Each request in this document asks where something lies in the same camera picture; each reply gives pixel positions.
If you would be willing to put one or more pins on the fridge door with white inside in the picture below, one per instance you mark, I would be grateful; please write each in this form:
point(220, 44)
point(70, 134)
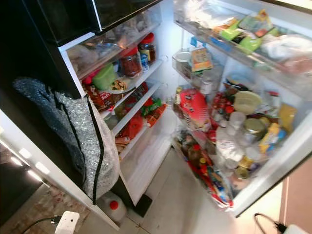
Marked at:
point(273, 165)

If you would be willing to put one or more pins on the black fridge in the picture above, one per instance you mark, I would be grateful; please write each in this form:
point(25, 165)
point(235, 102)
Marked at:
point(39, 48)

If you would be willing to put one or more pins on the silver sparkly hanging cloth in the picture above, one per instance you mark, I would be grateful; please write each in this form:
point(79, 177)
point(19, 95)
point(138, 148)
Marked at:
point(78, 141)

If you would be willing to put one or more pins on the dark red food packet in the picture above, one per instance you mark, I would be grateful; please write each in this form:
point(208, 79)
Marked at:
point(98, 97)

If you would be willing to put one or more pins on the green plastic container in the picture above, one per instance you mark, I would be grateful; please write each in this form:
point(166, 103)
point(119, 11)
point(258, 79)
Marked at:
point(103, 78)

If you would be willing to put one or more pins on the plate with food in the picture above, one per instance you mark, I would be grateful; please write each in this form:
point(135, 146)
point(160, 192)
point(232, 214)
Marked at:
point(119, 85)

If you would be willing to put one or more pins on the red plastic bag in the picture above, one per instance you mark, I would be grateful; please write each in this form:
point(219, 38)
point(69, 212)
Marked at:
point(131, 128)

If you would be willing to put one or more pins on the red paste jar red lid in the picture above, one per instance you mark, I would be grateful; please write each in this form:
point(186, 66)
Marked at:
point(131, 63)

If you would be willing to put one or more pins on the white jug with red cap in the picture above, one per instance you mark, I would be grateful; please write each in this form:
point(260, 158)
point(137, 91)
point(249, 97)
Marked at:
point(113, 207)

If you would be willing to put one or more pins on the orange red food packet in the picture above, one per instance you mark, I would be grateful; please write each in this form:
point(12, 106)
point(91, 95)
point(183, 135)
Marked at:
point(157, 116)

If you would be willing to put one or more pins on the black freezer door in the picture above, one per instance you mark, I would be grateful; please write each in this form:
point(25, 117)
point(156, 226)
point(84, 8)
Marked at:
point(122, 10)

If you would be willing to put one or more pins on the dark jar red lid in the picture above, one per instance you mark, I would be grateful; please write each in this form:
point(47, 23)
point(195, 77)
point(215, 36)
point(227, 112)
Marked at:
point(147, 48)

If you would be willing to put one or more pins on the dark bottle gold cap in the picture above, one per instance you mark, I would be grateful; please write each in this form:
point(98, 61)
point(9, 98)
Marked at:
point(177, 102)

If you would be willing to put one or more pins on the white round cup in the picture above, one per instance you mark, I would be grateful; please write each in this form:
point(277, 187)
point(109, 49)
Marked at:
point(183, 60)

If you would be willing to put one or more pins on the large red pouch white label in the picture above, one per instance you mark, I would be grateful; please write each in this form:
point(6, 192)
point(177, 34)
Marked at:
point(194, 108)

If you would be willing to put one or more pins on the yellow green labelled carton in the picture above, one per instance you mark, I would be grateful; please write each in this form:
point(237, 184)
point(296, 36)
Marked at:
point(202, 59)

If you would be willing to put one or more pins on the large clear plastic bottle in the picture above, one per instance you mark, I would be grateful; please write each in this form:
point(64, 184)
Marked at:
point(228, 145)

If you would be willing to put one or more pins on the red blue snack packet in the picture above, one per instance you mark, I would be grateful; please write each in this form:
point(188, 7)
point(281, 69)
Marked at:
point(220, 187)

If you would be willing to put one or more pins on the clear crumpled plastic bag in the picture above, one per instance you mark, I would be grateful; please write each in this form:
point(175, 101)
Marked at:
point(209, 13)

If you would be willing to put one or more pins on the container with pale green lid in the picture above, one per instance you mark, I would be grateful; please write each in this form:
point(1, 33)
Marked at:
point(248, 102)

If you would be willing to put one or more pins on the metal tin can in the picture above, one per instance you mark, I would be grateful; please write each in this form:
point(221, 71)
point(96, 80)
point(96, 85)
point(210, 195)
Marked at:
point(255, 129)

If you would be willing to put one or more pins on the light green snack packets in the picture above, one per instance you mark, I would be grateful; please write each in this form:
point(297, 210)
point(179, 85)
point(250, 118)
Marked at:
point(248, 31)

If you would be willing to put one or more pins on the yellow blue packet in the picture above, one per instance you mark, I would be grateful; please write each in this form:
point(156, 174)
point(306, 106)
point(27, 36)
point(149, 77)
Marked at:
point(272, 138)

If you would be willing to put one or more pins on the white bottle red cap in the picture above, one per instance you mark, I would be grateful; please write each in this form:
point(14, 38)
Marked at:
point(274, 104)

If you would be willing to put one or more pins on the white plastic bag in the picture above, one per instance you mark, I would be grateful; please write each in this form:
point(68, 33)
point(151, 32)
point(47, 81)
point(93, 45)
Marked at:
point(287, 48)

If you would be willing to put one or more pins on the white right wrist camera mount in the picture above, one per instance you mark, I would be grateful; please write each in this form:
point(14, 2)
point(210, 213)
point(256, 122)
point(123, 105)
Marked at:
point(297, 229)

